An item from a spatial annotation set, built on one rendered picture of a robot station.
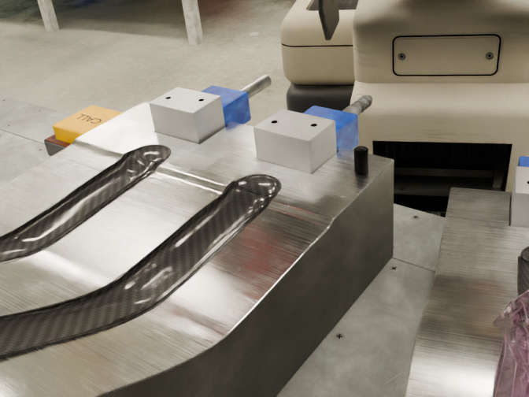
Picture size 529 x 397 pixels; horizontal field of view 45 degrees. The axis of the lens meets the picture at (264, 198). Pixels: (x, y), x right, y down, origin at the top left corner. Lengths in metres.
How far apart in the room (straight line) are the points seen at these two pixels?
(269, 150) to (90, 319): 0.19
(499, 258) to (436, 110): 0.37
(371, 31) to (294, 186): 0.37
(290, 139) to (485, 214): 0.15
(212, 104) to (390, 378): 0.25
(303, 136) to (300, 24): 0.64
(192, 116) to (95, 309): 0.20
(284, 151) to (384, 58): 0.36
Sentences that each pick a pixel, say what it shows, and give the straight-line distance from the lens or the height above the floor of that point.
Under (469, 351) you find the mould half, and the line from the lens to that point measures 0.32.
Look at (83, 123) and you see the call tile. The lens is 0.74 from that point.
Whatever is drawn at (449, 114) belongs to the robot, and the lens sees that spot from 0.78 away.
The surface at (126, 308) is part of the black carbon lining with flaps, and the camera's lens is 0.38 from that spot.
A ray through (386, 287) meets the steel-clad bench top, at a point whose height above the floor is 0.80.
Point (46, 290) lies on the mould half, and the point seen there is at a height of 0.89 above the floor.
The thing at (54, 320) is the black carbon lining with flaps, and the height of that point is 0.90.
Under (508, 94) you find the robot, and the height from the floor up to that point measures 0.80.
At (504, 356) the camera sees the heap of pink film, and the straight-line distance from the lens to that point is 0.31.
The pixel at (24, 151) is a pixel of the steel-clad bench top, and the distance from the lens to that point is 0.80.
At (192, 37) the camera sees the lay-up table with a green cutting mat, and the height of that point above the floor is 0.04.
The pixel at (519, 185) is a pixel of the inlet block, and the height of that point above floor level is 0.88.
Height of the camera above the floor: 1.12
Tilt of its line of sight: 32 degrees down
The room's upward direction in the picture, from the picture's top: 7 degrees counter-clockwise
